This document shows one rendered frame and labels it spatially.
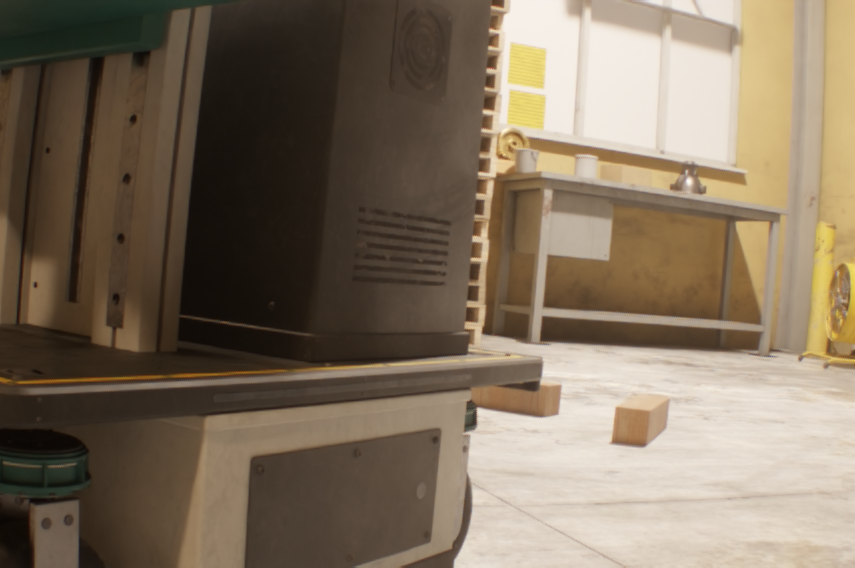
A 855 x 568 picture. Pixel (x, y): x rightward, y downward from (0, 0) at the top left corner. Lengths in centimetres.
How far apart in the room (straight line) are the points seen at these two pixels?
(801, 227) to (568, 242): 249
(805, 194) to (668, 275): 145
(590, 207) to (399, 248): 575
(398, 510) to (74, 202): 52
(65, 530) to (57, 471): 6
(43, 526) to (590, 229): 625
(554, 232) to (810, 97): 295
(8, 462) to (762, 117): 810
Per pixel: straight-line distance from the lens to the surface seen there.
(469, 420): 141
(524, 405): 329
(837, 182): 867
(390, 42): 122
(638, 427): 286
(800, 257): 863
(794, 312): 862
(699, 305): 824
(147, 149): 108
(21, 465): 87
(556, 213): 684
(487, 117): 601
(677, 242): 810
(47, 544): 89
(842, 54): 885
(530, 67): 769
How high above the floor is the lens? 43
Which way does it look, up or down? 2 degrees down
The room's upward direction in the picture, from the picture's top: 5 degrees clockwise
